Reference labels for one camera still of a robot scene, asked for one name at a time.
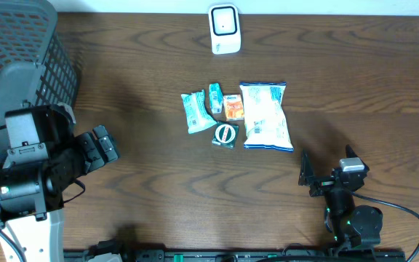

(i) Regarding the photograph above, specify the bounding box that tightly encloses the large white snack bag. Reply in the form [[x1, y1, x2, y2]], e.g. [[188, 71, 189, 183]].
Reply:
[[239, 82, 294, 152]]

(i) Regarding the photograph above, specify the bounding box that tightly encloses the orange tissue pack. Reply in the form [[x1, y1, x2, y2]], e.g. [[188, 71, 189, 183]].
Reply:
[[223, 94, 244, 121]]

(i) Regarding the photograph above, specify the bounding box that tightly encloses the grey plastic mesh basket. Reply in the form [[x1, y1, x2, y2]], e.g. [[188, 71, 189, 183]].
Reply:
[[0, 0, 79, 165]]

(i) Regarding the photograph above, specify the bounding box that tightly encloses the small teal tissue pack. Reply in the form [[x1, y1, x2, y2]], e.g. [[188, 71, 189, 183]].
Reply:
[[209, 83, 223, 114]]

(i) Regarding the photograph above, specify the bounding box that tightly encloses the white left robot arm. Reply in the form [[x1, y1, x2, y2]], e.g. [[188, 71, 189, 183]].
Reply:
[[0, 125, 119, 261]]

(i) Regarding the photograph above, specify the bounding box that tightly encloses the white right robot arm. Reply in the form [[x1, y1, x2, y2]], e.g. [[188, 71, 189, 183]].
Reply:
[[298, 146, 383, 256]]

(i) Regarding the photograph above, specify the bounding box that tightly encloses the white barcode scanner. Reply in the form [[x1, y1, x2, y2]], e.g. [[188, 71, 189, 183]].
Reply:
[[208, 4, 242, 55]]

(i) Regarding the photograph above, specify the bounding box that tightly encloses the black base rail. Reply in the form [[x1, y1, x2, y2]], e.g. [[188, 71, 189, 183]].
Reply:
[[63, 240, 406, 262]]

